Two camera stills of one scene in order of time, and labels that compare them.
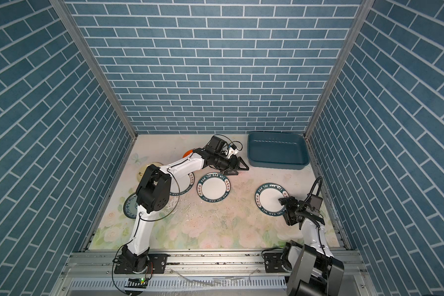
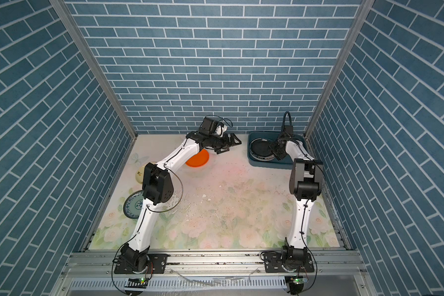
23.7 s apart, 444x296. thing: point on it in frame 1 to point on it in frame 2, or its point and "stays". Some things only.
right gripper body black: (293, 211) to (276, 146)
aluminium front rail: (199, 272) stays
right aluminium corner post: (365, 10) stays
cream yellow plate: (143, 168) stays
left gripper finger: (230, 172) to (221, 150)
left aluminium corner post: (68, 18) stays
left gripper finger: (240, 160) to (234, 140)
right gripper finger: (290, 200) to (272, 150)
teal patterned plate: (130, 206) stays
